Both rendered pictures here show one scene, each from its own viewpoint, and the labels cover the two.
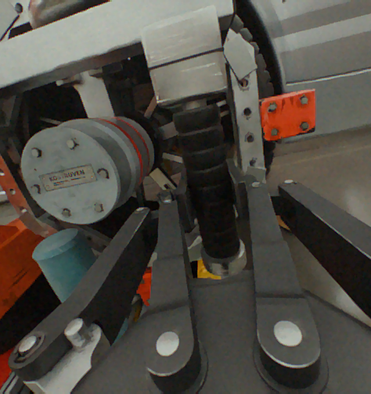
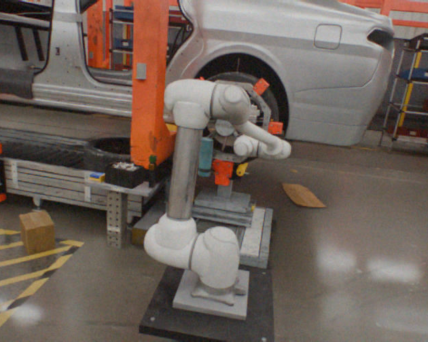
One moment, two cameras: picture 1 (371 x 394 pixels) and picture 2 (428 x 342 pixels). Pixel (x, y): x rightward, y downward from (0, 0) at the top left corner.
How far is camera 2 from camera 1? 1.97 m
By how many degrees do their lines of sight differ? 4
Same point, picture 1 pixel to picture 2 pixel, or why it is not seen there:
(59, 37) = not seen: hidden behind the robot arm
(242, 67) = (266, 114)
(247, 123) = (265, 127)
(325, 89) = (303, 123)
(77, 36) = not seen: hidden behind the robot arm
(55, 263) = (207, 142)
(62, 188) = (223, 127)
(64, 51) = not seen: hidden behind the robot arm
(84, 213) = (224, 133)
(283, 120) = (273, 129)
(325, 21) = (307, 102)
